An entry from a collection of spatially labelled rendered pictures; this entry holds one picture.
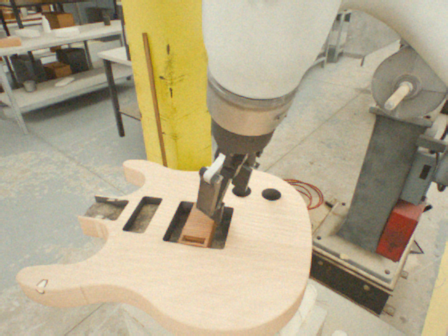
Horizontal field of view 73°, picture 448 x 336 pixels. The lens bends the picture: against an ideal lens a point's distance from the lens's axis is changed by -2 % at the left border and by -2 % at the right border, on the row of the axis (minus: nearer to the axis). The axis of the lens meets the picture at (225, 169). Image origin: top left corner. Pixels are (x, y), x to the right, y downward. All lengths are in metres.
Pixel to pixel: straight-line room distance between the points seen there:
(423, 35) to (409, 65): 0.89
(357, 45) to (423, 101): 0.40
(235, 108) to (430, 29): 0.22
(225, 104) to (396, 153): 1.33
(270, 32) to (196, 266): 0.34
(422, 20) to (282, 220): 0.34
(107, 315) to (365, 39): 1.78
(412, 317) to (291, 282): 1.70
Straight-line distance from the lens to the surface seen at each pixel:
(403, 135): 1.53
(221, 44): 0.25
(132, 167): 0.68
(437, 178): 1.40
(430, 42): 0.40
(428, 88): 1.29
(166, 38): 1.40
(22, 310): 2.21
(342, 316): 0.84
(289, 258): 0.48
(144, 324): 0.61
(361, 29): 1.01
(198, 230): 0.51
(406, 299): 2.19
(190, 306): 0.43
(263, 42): 0.23
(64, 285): 0.50
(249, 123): 0.30
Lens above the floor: 1.62
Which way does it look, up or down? 34 degrees down
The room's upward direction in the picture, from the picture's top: straight up
